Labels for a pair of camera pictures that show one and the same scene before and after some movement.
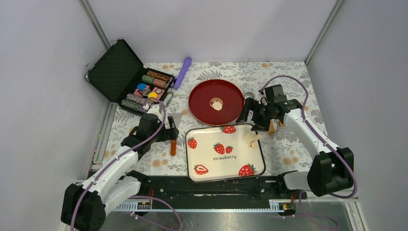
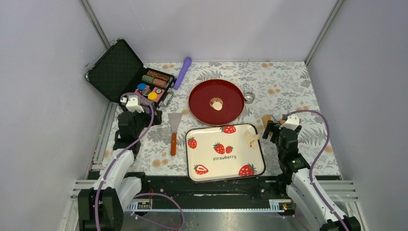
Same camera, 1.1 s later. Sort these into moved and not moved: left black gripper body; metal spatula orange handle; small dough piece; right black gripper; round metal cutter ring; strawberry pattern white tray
Moved: right black gripper; left black gripper body
Not moved: metal spatula orange handle; round metal cutter ring; strawberry pattern white tray; small dough piece
